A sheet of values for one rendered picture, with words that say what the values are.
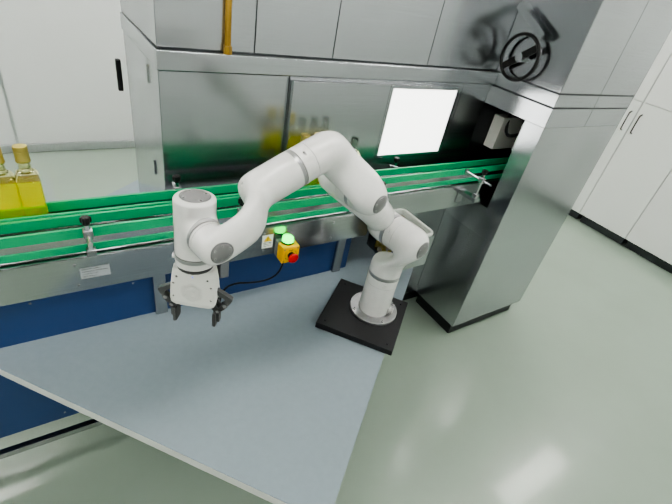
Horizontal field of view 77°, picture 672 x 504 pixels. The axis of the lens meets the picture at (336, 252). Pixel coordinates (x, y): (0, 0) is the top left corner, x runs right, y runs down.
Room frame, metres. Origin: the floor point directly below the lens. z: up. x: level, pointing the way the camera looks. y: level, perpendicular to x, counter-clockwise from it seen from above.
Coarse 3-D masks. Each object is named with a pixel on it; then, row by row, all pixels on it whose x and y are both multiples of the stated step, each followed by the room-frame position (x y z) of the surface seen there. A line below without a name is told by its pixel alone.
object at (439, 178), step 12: (480, 168) 2.15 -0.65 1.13; (492, 168) 2.21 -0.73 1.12; (384, 180) 1.75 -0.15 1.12; (396, 180) 1.79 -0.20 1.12; (408, 180) 1.84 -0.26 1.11; (420, 180) 1.89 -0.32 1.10; (432, 180) 1.94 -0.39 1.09; (444, 180) 2.00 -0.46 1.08; (456, 180) 2.05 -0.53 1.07; (468, 180) 2.11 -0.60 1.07; (144, 204) 1.13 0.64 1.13; (156, 204) 1.15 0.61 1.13; (36, 216) 0.95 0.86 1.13; (48, 216) 0.97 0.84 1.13
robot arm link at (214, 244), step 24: (264, 168) 0.83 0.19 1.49; (288, 168) 0.85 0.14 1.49; (240, 192) 0.80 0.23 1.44; (264, 192) 0.79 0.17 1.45; (288, 192) 0.84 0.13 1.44; (240, 216) 0.69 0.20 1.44; (264, 216) 0.74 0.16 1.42; (192, 240) 0.64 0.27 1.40; (216, 240) 0.64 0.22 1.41; (240, 240) 0.67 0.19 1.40; (216, 264) 0.63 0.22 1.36
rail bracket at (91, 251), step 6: (84, 216) 0.94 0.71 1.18; (90, 216) 0.95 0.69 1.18; (84, 222) 0.93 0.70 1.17; (84, 228) 0.93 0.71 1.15; (90, 228) 0.95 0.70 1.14; (84, 234) 0.92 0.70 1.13; (90, 234) 0.93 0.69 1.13; (90, 240) 0.90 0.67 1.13; (90, 246) 0.93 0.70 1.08; (90, 252) 0.93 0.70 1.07; (96, 252) 0.94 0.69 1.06
